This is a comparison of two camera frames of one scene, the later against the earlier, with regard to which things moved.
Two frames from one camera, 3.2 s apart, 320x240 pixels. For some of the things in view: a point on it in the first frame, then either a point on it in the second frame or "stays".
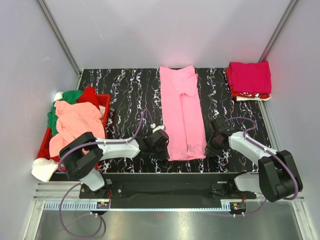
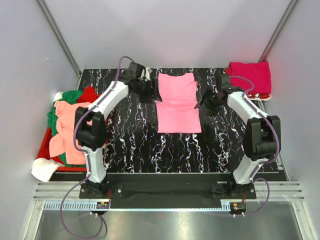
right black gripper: [209, 151] → [210, 109]
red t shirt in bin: [89, 95] stays
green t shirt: [69, 97] stays
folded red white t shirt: [246, 96] stays
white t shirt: [43, 169] stays
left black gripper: [164, 155] → [150, 93]
